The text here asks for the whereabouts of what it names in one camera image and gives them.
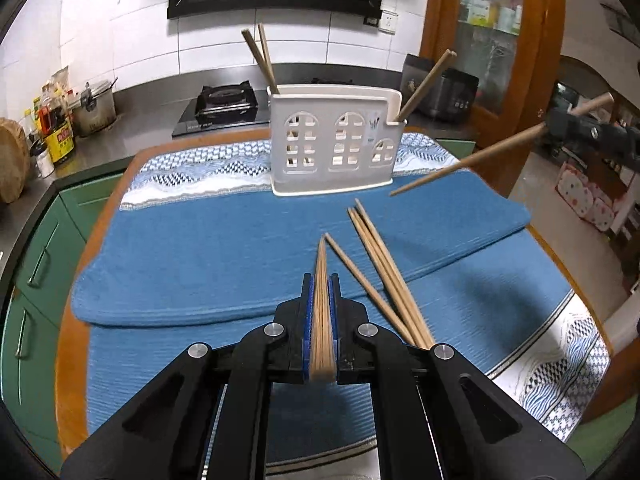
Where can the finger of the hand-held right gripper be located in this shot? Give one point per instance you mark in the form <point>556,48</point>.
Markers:
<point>590,132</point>

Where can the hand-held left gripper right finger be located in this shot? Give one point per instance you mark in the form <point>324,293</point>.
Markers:
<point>336,330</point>

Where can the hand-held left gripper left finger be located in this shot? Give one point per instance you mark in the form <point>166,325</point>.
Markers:
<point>306,330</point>

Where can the tan wooden chopstick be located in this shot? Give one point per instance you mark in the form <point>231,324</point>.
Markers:
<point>427,85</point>
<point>266,52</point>
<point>475,157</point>
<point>322,335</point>
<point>257,57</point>

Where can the pile of wooden chopsticks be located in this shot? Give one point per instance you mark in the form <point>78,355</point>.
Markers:
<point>392,280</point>

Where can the white plastic utensil holder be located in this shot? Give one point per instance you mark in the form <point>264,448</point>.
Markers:
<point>325,180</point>

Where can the polka dot play fence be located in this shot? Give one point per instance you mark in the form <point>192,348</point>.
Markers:
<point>585,195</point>

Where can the wooden glass-door cabinet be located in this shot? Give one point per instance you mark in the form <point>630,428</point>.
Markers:
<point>540,35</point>

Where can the blue woven patterned cloth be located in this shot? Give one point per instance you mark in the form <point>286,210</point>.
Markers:
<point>475,320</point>
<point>200,260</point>

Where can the black countertop appliance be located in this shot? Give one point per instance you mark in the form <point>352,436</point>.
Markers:
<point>445,95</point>

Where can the boxes on cabinet shelves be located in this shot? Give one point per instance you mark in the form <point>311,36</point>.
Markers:
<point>480,10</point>

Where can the black gas stove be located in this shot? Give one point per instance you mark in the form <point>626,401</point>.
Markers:
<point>222,100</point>

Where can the dark kitchen countertop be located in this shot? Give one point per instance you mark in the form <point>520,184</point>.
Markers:
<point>140,125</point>

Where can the patterned blue tablecloth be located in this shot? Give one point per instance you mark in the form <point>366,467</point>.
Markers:
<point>35,310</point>

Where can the yellow tin can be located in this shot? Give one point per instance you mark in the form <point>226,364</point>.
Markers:
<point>62,145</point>

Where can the steel pressure cooker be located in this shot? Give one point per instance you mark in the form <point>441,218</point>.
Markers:
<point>92,110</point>

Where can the white jar with black lid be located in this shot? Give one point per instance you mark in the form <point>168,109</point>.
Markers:
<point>44,160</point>

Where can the cluster of condiment bottles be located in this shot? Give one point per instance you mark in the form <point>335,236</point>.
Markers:
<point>47,110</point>

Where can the round wooden chopping block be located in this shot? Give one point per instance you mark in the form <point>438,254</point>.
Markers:
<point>10,160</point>

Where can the white wall socket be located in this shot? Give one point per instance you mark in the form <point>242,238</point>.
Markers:
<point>386,20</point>

